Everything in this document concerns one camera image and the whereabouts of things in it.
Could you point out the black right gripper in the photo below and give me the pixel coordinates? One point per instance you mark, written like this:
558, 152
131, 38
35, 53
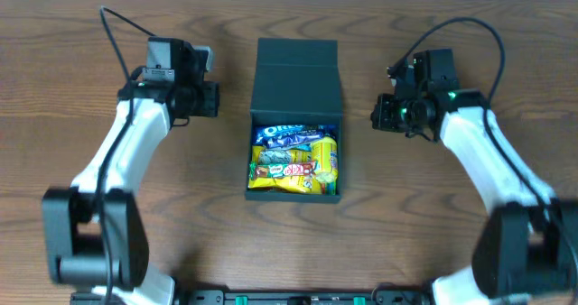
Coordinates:
382, 113

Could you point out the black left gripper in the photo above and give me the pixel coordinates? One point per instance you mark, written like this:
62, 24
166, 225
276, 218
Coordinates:
209, 98

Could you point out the yellow plastic jar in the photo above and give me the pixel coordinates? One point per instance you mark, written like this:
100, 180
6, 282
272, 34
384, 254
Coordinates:
324, 154

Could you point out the blue Dairy Milk bar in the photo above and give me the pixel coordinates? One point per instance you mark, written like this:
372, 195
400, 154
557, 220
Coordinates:
285, 141

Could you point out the red green KitKat bar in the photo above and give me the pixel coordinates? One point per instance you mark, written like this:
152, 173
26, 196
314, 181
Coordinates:
281, 170

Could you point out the black box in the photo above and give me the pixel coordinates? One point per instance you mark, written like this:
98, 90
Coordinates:
297, 82

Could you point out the blue Oreo cookie pack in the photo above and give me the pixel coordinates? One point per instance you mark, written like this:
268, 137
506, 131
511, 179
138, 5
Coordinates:
263, 132

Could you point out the Haribo worms candy bag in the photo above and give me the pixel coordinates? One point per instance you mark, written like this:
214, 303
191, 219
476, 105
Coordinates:
329, 188

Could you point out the yellow Hacks candy bag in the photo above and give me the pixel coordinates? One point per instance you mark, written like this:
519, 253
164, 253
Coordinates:
261, 155

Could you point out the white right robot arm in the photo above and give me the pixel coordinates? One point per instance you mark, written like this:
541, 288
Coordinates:
528, 247

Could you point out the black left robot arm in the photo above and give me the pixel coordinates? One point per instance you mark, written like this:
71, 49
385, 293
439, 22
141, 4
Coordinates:
94, 235

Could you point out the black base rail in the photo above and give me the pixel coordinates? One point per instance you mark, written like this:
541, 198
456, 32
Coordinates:
388, 294

